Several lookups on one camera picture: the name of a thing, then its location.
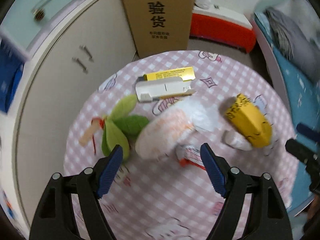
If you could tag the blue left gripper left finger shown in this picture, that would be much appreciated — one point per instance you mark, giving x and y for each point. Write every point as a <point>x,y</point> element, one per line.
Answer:
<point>109,171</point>

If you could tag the grey folded duvet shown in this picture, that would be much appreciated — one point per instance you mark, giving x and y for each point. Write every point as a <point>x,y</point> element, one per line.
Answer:
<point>293,44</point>

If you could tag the teal bunk bed mattress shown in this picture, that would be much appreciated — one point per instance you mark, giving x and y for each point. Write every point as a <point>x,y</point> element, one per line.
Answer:
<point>300,97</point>

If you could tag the pink white plastic bag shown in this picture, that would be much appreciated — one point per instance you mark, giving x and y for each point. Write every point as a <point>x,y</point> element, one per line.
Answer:
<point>161,135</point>

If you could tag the purple teal shelf unit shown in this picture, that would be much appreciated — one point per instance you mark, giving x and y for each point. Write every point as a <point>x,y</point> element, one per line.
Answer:
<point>27,23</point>

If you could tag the cream low cabinet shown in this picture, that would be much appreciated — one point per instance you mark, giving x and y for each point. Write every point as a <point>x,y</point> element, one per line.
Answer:
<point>88,47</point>

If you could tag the pink checkered tablecloth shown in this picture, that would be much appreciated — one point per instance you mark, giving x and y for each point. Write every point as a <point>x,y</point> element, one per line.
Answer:
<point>160,198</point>

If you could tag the green felt leaf ornament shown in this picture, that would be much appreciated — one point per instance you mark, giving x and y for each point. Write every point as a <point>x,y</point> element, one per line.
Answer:
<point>119,128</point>

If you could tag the red silver snack wrapper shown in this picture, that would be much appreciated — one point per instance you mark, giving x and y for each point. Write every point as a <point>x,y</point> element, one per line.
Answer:
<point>189,155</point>

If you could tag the red covered low bench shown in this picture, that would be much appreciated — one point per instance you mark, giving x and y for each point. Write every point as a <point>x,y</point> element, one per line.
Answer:
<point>223,25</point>

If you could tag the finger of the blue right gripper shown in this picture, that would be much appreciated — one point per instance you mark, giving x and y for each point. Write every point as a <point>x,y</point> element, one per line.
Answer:
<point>308,132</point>

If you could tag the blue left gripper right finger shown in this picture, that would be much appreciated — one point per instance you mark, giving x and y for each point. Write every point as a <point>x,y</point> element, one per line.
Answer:
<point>214,170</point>

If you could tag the large brown cardboard box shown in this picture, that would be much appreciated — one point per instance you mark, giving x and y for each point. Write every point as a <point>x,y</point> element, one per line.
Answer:
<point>159,25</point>

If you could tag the blue shopping bag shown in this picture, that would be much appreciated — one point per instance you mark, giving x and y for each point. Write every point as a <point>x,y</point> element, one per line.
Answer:
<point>11,68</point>

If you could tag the yellow white medicine box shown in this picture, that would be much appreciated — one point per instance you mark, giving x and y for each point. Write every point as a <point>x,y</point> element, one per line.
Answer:
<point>165,84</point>

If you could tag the yellow snack box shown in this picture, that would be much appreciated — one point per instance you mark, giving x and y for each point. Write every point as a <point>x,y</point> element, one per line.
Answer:
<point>249,121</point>

